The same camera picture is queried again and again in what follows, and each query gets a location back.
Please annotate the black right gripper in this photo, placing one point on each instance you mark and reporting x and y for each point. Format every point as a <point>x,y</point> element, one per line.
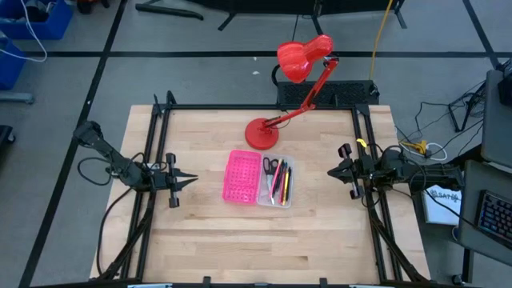
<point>364,172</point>

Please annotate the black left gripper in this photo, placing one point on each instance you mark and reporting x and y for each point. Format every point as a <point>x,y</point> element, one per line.
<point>173,188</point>

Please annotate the black gel pen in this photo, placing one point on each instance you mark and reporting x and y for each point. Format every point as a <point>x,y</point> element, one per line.
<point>289,178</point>

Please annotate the pink pencil box lid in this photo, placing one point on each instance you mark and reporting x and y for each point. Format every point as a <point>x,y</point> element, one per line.
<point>242,176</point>

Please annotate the brown pencil blue cap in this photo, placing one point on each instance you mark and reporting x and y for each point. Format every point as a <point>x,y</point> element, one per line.
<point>284,166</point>

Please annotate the yellow highlighter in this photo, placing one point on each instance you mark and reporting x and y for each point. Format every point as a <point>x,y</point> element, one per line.
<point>285,192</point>

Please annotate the clear pencil box base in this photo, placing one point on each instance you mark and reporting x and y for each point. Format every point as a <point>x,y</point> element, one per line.
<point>261,192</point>

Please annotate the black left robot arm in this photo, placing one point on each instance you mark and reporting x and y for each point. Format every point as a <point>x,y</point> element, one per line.
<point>120,164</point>

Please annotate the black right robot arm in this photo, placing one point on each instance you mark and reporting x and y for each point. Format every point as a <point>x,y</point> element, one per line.
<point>432,176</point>

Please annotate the yellow power plug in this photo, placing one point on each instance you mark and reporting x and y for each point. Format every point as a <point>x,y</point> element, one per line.
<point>416,146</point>

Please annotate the black perforated case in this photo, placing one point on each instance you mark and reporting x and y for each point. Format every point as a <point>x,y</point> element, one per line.
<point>348,93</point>

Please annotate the white paper with writing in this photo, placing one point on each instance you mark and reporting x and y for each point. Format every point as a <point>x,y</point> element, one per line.
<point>440,212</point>

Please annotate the red desk lamp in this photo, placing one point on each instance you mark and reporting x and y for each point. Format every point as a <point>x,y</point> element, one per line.
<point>298,60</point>

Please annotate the grey desk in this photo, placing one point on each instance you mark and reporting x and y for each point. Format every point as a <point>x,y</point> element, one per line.
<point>480,176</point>

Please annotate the backlit computer keyboard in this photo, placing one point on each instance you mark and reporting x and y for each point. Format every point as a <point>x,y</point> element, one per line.
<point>496,216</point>

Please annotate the black floor bar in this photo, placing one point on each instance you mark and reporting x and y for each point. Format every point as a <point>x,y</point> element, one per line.
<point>168,10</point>

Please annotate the black partition screen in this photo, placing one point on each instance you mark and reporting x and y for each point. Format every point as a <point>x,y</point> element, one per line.
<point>280,5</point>

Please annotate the blue storage bin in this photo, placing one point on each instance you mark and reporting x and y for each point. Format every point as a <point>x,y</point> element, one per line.
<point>10,68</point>
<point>56,24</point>

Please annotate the black table frame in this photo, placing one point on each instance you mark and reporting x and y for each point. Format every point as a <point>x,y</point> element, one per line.
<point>224,107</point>

